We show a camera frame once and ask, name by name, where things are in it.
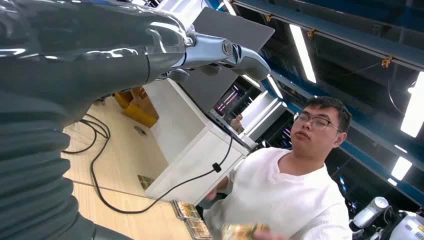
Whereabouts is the yellow wooden box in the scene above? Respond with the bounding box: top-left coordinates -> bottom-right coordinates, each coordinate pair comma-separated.
114,86 -> 159,129

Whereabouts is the stack of gold patterned cards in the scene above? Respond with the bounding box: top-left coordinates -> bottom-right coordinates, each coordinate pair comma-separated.
170,200 -> 202,221
184,218 -> 213,240

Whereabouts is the white laptop stand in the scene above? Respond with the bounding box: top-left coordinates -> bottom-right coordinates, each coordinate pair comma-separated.
143,78 -> 250,206

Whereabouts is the small gold patterned card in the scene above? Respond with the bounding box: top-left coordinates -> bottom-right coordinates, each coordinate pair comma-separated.
137,174 -> 156,191

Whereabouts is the standing humanoid robot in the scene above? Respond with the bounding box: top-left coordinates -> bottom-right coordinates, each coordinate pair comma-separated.
348,196 -> 424,240

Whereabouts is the black power cable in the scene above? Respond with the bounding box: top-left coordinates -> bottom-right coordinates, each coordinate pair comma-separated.
61,113 -> 234,215

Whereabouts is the person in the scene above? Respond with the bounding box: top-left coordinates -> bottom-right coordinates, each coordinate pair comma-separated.
198,96 -> 353,240

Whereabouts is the grey laptop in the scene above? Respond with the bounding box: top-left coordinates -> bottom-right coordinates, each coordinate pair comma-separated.
178,7 -> 276,151

